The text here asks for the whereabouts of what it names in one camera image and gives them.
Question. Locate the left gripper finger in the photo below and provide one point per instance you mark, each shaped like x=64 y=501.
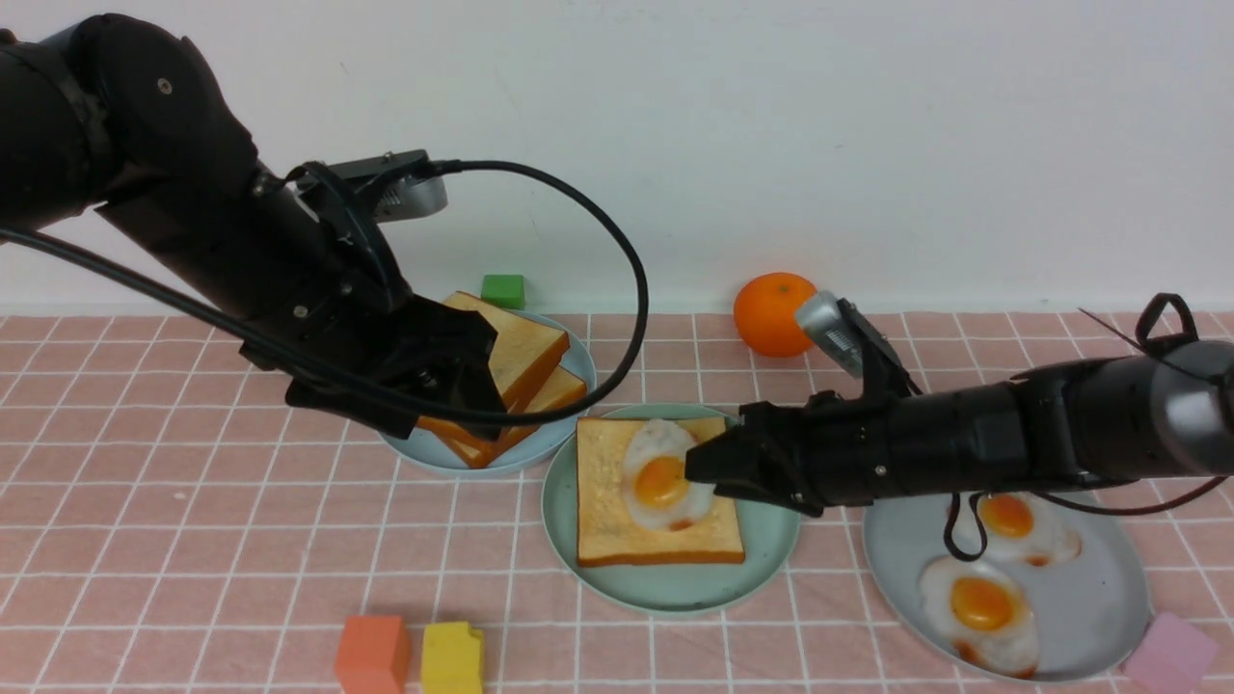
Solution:
x=475 y=387

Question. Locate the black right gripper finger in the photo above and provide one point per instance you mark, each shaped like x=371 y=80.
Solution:
x=787 y=498
x=733 y=459

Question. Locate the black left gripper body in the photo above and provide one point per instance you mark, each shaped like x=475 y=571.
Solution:
x=410 y=351

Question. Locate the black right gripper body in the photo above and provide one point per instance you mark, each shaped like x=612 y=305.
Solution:
x=835 y=450

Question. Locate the fried egg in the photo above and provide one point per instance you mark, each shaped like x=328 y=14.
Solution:
x=1017 y=529
x=655 y=491
x=982 y=614

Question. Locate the toast slice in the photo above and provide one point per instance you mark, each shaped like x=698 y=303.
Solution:
x=525 y=355
x=607 y=535
x=560 y=389

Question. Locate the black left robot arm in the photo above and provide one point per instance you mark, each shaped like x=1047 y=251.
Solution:
x=122 y=157

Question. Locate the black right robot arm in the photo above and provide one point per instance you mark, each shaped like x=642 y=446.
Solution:
x=1074 y=426

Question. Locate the green centre plate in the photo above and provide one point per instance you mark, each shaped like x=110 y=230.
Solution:
x=674 y=590

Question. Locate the blue bread plate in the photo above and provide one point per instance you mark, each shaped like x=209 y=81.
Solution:
x=426 y=451

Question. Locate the green block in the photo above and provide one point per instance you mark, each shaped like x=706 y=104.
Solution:
x=504 y=290

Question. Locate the orange tangerine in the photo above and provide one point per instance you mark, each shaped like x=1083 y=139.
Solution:
x=765 y=315

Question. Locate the yellow block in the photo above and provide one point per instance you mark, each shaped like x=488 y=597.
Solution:
x=452 y=659

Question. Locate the orange block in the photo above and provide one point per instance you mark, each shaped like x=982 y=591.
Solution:
x=373 y=655

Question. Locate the grey egg plate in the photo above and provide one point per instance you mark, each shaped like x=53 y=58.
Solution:
x=1090 y=613

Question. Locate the pink block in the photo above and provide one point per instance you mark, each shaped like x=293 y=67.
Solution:
x=1172 y=657

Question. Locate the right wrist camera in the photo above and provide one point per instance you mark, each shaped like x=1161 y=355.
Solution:
x=849 y=339

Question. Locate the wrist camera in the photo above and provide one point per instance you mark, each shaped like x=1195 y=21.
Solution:
x=390 y=188
x=849 y=339

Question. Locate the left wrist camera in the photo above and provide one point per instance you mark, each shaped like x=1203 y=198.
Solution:
x=390 y=188

